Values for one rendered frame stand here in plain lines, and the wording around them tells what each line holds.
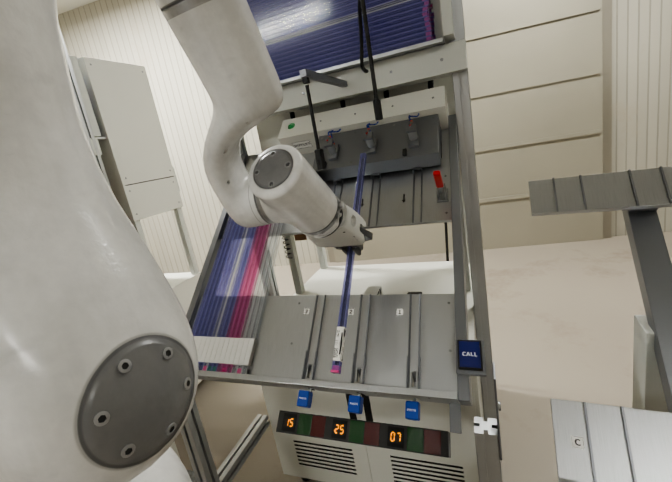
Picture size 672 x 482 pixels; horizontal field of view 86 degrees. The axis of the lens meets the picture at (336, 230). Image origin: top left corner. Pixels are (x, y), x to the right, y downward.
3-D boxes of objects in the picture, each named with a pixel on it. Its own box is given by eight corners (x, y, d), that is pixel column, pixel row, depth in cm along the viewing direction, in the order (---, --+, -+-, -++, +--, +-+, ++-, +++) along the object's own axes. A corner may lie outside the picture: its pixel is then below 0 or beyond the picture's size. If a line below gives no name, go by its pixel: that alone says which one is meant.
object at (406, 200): (454, 230, 87) (452, 218, 83) (230, 246, 112) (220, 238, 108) (450, 131, 103) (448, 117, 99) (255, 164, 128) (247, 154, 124)
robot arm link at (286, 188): (286, 237, 59) (338, 228, 56) (237, 203, 48) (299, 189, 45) (287, 193, 63) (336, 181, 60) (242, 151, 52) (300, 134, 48)
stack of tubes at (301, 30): (433, 39, 89) (420, -87, 83) (257, 86, 109) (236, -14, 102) (437, 48, 101) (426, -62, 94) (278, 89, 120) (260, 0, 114)
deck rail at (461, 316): (472, 406, 67) (470, 401, 62) (461, 405, 68) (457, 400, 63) (457, 130, 103) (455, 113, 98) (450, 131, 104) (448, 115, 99)
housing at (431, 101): (451, 144, 102) (445, 105, 91) (297, 168, 121) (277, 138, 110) (450, 124, 106) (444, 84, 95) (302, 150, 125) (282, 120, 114)
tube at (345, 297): (340, 374, 63) (338, 372, 62) (333, 373, 63) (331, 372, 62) (367, 155, 88) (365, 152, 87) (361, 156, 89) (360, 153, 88)
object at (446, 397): (461, 405, 68) (457, 400, 62) (189, 378, 93) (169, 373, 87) (460, 398, 69) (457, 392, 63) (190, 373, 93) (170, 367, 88)
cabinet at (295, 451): (492, 532, 107) (474, 348, 93) (286, 488, 134) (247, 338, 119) (485, 386, 166) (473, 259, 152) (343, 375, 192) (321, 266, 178)
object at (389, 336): (459, 396, 67) (457, 393, 64) (184, 371, 91) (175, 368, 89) (455, 297, 76) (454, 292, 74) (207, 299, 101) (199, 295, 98)
